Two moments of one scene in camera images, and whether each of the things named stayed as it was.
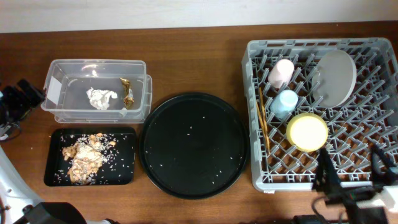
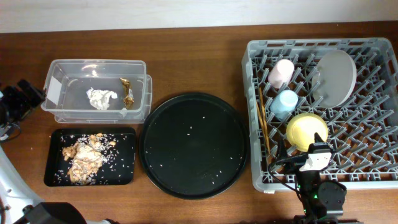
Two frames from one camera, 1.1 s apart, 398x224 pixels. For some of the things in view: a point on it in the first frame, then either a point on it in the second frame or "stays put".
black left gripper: (11, 93) stays put
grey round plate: (334, 78) stays put
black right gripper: (342, 196) to (282, 152)
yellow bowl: (307, 132) stays put
